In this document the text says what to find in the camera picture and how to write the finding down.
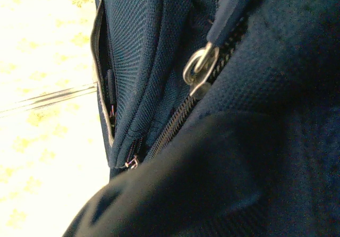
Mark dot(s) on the navy blue backpack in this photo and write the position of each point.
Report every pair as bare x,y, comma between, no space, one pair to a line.
239,114

